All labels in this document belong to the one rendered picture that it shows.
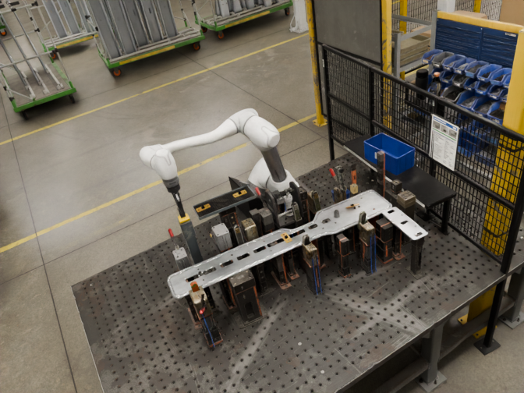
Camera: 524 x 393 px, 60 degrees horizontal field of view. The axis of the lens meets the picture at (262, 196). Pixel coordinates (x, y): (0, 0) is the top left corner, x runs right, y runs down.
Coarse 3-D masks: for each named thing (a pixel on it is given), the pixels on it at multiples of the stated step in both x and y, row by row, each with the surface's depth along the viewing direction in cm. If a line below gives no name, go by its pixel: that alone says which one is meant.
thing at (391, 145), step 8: (376, 136) 304; (384, 136) 304; (368, 144) 297; (376, 144) 308; (384, 144) 308; (392, 144) 301; (400, 144) 294; (368, 152) 301; (376, 152) 294; (384, 152) 286; (392, 152) 304; (400, 152) 297; (408, 152) 282; (376, 160) 297; (392, 160) 283; (400, 160) 281; (408, 160) 285; (392, 168) 286; (400, 168) 285; (408, 168) 289
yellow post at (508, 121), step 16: (512, 80) 205; (512, 96) 208; (512, 112) 212; (512, 128) 215; (496, 160) 232; (512, 160) 223; (512, 176) 229; (496, 192) 240; (512, 192) 236; (496, 208) 244; (480, 304) 289; (464, 320) 311; (480, 336) 300
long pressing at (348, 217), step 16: (368, 192) 282; (336, 208) 274; (352, 208) 272; (368, 208) 269; (384, 208) 267; (320, 224) 265; (336, 224) 263; (352, 224) 261; (256, 240) 262; (272, 240) 260; (288, 240) 258; (224, 256) 256; (256, 256) 252; (272, 256) 250; (176, 272) 251; (192, 272) 250; (224, 272) 246; (176, 288) 242
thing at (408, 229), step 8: (392, 208) 266; (384, 216) 263; (392, 216) 260; (400, 216) 259; (400, 224) 254; (408, 224) 253; (416, 224) 252; (408, 232) 248; (416, 232) 247; (424, 232) 246
